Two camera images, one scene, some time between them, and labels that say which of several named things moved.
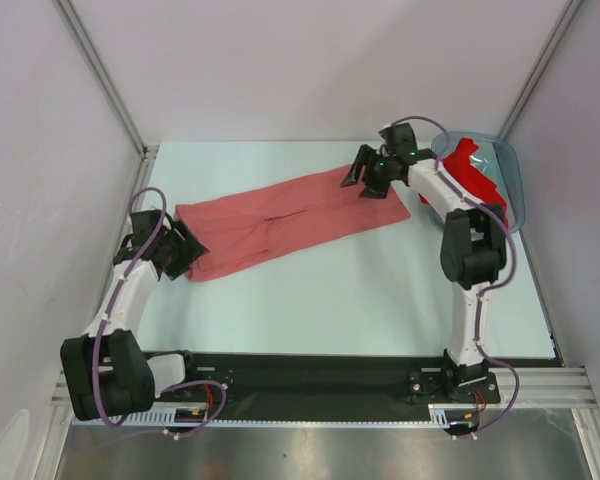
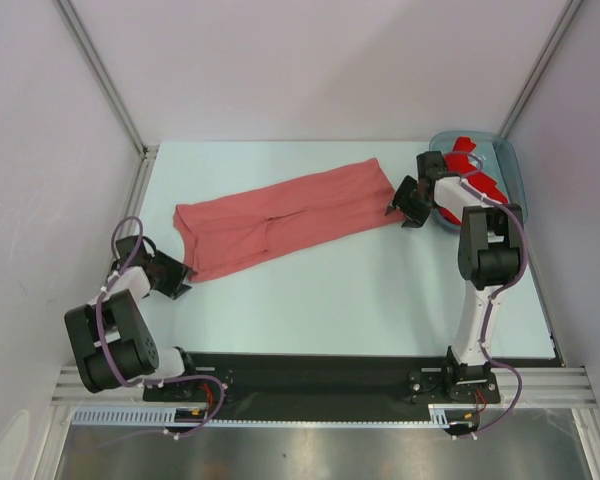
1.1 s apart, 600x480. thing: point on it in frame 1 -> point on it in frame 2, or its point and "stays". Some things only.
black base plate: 227,380 stays
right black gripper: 374,190 -> 416,218
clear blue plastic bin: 496,160 stays
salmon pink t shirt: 284,218 stays
